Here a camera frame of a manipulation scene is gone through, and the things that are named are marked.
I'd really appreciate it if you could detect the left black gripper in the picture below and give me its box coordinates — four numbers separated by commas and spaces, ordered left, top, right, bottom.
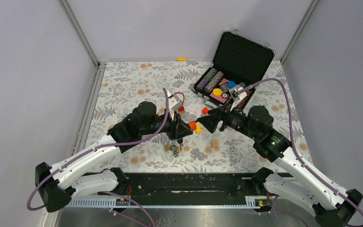
141, 108, 193, 141

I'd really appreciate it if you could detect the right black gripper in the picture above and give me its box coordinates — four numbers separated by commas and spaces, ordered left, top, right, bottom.
197, 97, 260, 140

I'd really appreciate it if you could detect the orange black padlock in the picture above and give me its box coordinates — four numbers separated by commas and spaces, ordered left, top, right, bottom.
188, 121, 197, 131

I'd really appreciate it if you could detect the red cable padlock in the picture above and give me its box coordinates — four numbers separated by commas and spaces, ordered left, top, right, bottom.
173, 92, 186, 114

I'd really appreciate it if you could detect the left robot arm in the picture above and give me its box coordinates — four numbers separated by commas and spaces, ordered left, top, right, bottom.
27, 101, 193, 212

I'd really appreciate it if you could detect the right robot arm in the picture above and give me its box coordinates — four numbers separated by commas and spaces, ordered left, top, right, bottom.
196, 106, 363, 227

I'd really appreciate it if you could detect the red cube block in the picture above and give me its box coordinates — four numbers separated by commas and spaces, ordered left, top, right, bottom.
202, 107, 209, 115

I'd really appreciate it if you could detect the yellow rectangular block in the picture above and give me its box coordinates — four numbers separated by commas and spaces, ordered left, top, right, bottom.
195, 123, 202, 133

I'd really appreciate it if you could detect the tan block near keys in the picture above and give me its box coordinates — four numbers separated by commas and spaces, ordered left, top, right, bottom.
211, 140, 219, 149

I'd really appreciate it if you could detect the black poker chip case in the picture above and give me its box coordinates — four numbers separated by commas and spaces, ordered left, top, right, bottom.
192, 31, 276, 106

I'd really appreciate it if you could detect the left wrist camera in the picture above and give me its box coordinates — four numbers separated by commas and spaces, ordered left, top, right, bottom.
165, 90, 178, 120

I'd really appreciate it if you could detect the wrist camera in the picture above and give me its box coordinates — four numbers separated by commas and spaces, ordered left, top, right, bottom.
229, 85, 248, 111
165, 90, 178, 120

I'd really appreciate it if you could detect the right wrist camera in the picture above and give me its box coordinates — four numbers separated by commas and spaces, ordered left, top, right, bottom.
229, 85, 248, 111

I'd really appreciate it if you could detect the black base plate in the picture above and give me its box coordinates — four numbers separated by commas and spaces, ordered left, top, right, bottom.
112, 173, 274, 207

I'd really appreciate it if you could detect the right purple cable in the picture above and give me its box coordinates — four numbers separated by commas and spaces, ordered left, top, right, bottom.
240, 78, 363, 227

